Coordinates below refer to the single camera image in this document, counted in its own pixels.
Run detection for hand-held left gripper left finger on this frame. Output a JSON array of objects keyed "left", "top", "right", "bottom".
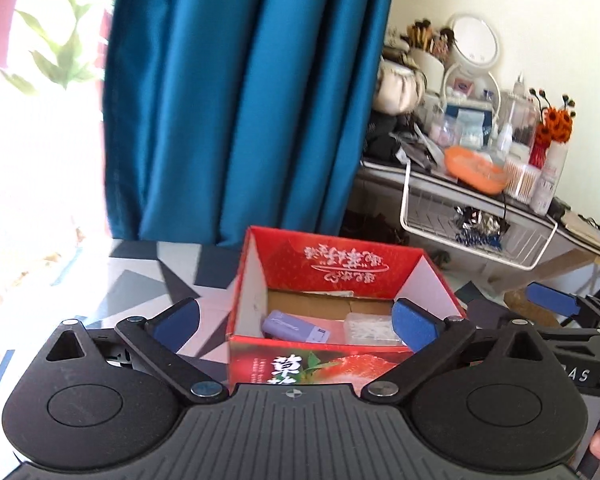
[{"left": 32, "top": 297, "right": 229, "bottom": 404}]

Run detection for printed wall tapestry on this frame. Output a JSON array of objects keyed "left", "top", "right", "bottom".
[{"left": 0, "top": 0, "right": 116, "bottom": 411}]

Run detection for cotton swab box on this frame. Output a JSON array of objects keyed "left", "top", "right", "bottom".
[{"left": 502, "top": 160, "right": 542, "bottom": 201}]

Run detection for round white mirror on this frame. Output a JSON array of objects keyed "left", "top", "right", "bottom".
[{"left": 442, "top": 12, "right": 502, "bottom": 131}]

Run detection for grey vanity table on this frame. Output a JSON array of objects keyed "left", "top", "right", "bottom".
[{"left": 352, "top": 157, "right": 600, "bottom": 301}]

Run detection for pink jar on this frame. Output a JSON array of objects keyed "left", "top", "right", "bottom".
[{"left": 430, "top": 120, "right": 456, "bottom": 147}]

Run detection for bunch of makeup brushes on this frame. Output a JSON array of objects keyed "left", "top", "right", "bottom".
[{"left": 397, "top": 17, "right": 456, "bottom": 58}]

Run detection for white wire basket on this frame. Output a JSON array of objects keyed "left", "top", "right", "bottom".
[{"left": 400, "top": 162, "right": 560, "bottom": 272}]

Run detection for beige drawstring pouch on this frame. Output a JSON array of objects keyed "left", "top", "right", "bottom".
[{"left": 375, "top": 57, "right": 421, "bottom": 113}]

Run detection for purple plastic container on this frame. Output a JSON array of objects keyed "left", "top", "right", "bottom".
[{"left": 261, "top": 310, "right": 331, "bottom": 345}]

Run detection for blue and white packet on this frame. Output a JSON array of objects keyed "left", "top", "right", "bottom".
[{"left": 442, "top": 102, "right": 496, "bottom": 148}]

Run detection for red cardboard box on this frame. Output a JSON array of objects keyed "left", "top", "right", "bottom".
[{"left": 225, "top": 226, "right": 468, "bottom": 391}]

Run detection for clear plastic canister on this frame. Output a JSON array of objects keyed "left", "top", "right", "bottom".
[{"left": 497, "top": 89, "right": 540, "bottom": 146}]

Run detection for tall white bottle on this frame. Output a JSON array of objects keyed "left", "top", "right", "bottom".
[{"left": 530, "top": 141, "right": 568, "bottom": 213}]

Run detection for foil packets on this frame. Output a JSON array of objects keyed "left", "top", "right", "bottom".
[{"left": 452, "top": 206, "right": 506, "bottom": 251}]

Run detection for tan notebook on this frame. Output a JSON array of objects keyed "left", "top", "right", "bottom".
[{"left": 560, "top": 210, "right": 600, "bottom": 253}]

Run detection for orange artificial flowers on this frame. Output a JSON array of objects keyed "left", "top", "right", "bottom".
[{"left": 527, "top": 87, "right": 577, "bottom": 148}]

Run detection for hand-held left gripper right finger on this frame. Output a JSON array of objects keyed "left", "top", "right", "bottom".
[{"left": 361, "top": 298, "right": 562, "bottom": 405}]

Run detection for orange bowl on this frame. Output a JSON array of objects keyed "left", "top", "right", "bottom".
[{"left": 442, "top": 146, "right": 510, "bottom": 196}]

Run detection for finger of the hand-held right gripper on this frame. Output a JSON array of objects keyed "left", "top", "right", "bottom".
[{"left": 526, "top": 281, "right": 600, "bottom": 328}]

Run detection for clear plastic box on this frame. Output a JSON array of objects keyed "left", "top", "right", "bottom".
[{"left": 341, "top": 312, "right": 406, "bottom": 346}]

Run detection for blue curtain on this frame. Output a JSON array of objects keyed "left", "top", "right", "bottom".
[{"left": 102, "top": 0, "right": 398, "bottom": 243}]

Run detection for black bag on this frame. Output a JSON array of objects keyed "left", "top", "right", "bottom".
[{"left": 367, "top": 110, "right": 416, "bottom": 163}]

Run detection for red vase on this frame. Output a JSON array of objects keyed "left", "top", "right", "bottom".
[{"left": 529, "top": 140, "right": 551, "bottom": 168}]

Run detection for small white dropper bottle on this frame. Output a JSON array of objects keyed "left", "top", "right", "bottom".
[{"left": 495, "top": 122, "right": 515, "bottom": 153}]

